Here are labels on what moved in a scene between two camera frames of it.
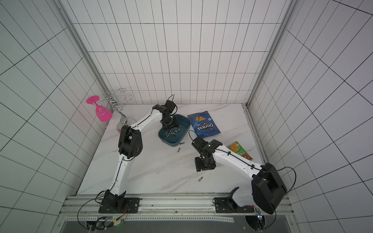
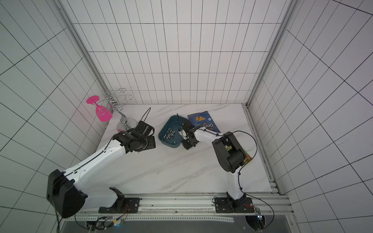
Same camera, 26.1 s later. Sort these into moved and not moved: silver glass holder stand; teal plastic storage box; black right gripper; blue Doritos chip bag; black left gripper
Moved: black right gripper; black left gripper
Not moved: silver glass holder stand; blue Doritos chip bag; teal plastic storage box
